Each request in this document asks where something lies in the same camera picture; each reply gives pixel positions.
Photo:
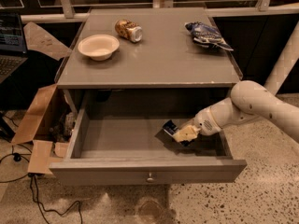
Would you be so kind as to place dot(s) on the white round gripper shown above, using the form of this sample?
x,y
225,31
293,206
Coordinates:
x,y
205,121

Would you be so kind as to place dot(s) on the brown cardboard box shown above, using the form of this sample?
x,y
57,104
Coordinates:
x,y
43,127

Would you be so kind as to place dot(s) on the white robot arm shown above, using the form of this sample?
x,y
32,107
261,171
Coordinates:
x,y
249,100

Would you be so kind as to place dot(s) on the blue white chip bag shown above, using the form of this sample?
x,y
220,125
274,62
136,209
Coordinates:
x,y
206,36

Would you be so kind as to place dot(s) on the brown cardboard flap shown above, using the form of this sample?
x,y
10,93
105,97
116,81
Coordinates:
x,y
38,39

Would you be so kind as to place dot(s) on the open black laptop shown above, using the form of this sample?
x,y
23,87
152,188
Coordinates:
x,y
13,49

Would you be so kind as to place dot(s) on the white metal railing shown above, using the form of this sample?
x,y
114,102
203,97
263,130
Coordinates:
x,y
65,3

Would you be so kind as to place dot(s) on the dark blue rxbar wrapper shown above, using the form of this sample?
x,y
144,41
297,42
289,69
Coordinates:
x,y
172,130

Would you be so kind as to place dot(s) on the round metal drawer knob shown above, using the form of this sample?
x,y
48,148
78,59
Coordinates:
x,y
150,178

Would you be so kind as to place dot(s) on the white paper bowl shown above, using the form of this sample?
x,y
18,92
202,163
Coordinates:
x,y
98,47

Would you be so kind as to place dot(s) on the gold crushed drink can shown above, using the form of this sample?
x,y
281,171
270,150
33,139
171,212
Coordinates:
x,y
129,30

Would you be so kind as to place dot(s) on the grey open top drawer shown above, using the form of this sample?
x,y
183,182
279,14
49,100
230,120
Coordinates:
x,y
119,139

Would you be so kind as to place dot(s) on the grey cabinet table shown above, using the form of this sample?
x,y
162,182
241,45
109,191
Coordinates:
x,y
166,57

